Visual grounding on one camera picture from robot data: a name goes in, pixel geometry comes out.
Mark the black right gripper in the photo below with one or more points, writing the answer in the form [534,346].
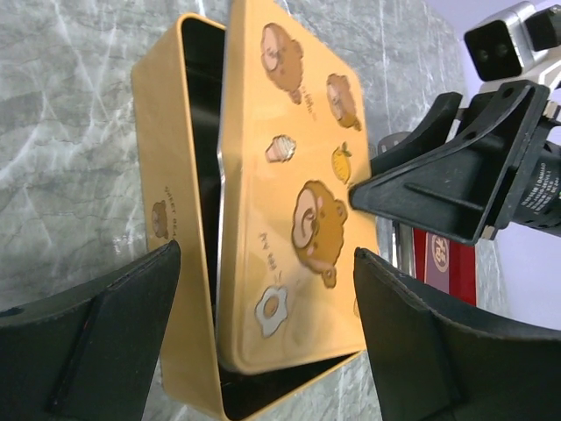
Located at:
[465,174]

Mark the silver tin lid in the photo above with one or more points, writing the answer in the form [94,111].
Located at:
[293,142]

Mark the gold tin box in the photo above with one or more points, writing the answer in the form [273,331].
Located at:
[176,90]

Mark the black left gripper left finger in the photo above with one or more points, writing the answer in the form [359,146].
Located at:
[89,352]

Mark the red tin tray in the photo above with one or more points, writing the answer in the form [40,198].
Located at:
[446,265]

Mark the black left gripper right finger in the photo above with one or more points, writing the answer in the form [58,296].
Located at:
[434,357]

